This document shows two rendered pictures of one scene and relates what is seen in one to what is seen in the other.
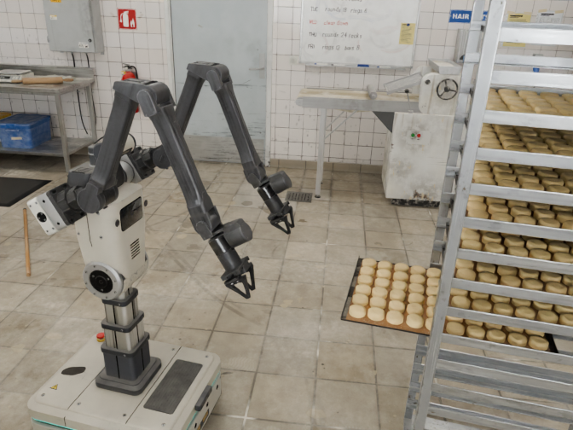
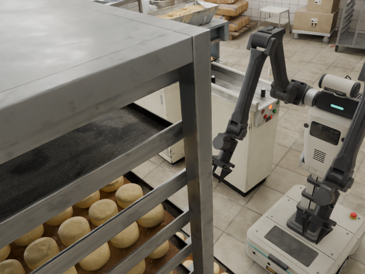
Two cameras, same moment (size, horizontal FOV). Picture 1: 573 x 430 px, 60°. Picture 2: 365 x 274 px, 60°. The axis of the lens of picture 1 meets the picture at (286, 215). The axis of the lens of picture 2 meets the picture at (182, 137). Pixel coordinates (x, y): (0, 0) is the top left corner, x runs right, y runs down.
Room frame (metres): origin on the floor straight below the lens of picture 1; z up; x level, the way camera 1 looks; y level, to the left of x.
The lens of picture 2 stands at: (1.79, -0.85, 1.93)
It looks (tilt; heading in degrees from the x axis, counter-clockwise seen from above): 35 degrees down; 125
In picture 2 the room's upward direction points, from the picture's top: 5 degrees counter-clockwise
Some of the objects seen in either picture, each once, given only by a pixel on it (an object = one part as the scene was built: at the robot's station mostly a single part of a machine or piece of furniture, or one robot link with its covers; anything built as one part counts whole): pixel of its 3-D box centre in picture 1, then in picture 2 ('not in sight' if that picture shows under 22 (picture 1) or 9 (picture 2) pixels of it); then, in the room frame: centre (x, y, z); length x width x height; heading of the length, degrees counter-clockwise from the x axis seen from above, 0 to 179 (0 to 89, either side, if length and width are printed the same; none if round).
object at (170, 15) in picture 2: not in sight; (181, 15); (0.37, 1.28, 1.28); 0.54 x 0.27 x 0.06; 73
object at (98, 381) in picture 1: (132, 380); (307, 228); (1.65, 0.63, 0.24); 0.68 x 0.53 x 0.41; 76
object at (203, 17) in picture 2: not in sight; (181, 18); (0.37, 1.28, 1.25); 0.56 x 0.29 x 0.14; 73
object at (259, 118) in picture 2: not in sight; (267, 111); (1.20, 1.02, 0.77); 0.24 x 0.04 x 0.14; 73
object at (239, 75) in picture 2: not in sight; (188, 56); (0.31, 1.45, 0.87); 2.01 x 0.03 x 0.07; 163
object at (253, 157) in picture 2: not in sight; (227, 129); (0.85, 1.13, 0.45); 0.70 x 0.34 x 0.90; 163
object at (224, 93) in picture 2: not in sight; (163, 66); (0.22, 1.17, 0.87); 2.01 x 0.03 x 0.07; 163
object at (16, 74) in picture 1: (11, 76); not in sight; (5.12, 2.81, 0.92); 0.32 x 0.30 x 0.09; 1
